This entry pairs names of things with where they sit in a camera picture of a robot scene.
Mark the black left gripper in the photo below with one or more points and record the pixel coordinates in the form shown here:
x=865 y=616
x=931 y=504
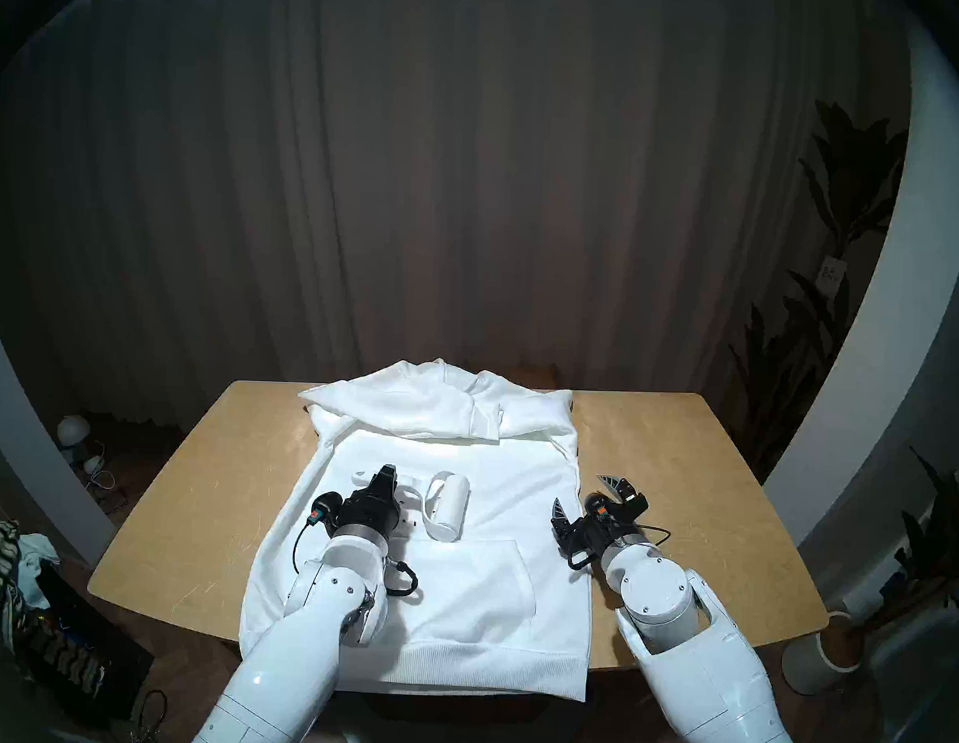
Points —
x=369 y=516

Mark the white mushroom lamp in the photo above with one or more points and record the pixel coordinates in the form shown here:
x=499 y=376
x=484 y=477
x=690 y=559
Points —
x=71 y=429

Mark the small white ball lamp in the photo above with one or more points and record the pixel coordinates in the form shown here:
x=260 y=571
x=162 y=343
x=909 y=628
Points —
x=93 y=465

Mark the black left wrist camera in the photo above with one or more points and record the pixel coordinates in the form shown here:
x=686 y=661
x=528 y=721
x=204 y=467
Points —
x=326 y=506

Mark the white curved arch pillar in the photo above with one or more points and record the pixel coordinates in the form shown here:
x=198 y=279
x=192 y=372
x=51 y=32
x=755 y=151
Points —
x=880 y=349
x=30 y=453

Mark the plant in white pot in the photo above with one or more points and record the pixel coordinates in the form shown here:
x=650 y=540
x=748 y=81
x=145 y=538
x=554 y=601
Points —
x=814 y=661

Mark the white paper plant tag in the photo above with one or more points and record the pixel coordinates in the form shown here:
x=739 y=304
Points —
x=831 y=277

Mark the white lint roller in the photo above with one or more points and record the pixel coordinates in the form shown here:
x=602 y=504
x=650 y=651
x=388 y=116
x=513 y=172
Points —
x=447 y=507

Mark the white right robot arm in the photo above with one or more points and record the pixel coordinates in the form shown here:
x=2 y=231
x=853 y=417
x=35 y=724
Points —
x=697 y=656

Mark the brown pleated curtain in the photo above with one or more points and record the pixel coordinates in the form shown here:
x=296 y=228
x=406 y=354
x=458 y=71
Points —
x=455 y=178

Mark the white hoodie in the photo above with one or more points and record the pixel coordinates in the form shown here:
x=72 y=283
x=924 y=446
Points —
x=479 y=602

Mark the tall dark leafy plant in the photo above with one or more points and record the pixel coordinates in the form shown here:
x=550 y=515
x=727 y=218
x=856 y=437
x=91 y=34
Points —
x=847 y=176

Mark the black box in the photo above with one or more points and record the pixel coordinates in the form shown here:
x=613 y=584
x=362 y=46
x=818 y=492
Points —
x=87 y=619

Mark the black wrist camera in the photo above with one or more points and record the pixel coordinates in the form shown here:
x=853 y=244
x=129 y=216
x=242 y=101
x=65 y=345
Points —
x=326 y=506
x=599 y=506

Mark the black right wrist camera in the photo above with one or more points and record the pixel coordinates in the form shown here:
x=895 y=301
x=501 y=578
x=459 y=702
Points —
x=599 y=506

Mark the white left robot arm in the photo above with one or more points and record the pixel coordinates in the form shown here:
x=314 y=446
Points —
x=315 y=604

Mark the crumpled white cloth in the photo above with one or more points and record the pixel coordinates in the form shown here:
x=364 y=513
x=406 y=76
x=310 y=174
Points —
x=36 y=555

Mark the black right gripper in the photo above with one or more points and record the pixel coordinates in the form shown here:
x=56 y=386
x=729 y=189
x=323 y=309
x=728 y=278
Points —
x=599 y=535

